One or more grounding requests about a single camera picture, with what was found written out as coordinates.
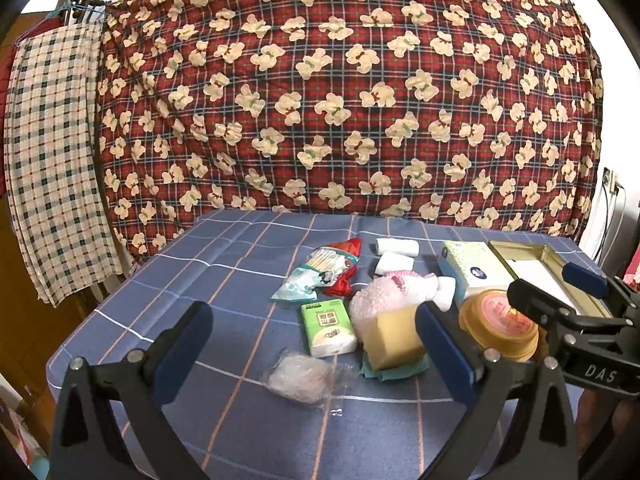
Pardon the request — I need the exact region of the red plaid bear blanket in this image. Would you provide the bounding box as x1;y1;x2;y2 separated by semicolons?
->
98;0;603;260

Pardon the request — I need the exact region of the cream green checked cloth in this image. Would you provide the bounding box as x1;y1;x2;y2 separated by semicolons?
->
3;23;122;307

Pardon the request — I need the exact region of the white foam block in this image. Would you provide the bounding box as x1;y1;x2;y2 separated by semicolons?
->
374;252;414;276

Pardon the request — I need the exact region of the yellow sponge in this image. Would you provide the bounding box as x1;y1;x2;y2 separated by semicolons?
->
362;306;425;372

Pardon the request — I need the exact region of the clear plastic bag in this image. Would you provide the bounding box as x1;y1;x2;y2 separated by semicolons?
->
262;350;359;408

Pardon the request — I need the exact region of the white gauze roll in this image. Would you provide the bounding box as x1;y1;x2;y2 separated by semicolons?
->
375;237;420;258

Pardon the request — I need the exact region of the teal cloth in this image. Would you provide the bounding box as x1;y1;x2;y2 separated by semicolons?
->
360;353;430;382

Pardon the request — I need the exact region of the blue checked tablecloth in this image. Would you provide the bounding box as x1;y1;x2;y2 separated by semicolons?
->
45;209;609;480

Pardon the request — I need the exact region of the wall power socket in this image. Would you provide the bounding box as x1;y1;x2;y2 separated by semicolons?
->
602;168;618;195

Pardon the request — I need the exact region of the round orange tin lid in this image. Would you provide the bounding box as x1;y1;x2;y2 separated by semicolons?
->
458;289;539;362

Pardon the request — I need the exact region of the pink white knit sock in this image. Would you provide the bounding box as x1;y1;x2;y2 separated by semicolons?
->
386;271;457;312

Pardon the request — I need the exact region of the gold metal tin tray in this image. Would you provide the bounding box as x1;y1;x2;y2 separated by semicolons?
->
488;240;612;318

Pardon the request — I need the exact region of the green tissue pack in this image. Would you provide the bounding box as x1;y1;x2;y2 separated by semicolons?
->
300;298;358;359

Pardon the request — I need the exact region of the yellow blue tissue box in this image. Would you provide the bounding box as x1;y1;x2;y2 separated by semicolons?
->
437;240;514;307

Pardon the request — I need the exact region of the cotton swab teal pouch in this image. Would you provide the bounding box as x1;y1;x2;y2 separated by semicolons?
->
271;246;356;302

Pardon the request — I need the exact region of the pink fluffy puff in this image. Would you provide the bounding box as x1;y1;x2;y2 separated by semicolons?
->
348;273;428;337

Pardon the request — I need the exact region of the red gold satin pouch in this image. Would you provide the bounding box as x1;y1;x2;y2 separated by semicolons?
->
323;237;362;298

